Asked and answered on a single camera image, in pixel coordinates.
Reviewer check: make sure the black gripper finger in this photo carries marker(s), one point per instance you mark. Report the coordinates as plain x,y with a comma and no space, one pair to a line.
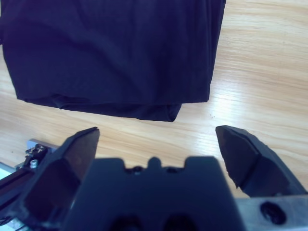
53,183
252,166

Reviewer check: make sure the black corner bracket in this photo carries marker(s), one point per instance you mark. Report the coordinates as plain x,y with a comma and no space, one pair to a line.
33,156

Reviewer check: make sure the dark aluminium camera post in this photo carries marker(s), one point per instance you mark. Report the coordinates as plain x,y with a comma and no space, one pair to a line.
12,178

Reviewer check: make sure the black Unitree polo shirt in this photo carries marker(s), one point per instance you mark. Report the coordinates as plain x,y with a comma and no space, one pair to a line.
108,53

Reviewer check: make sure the white metal mounting plate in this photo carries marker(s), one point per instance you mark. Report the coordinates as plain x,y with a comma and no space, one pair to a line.
33,143

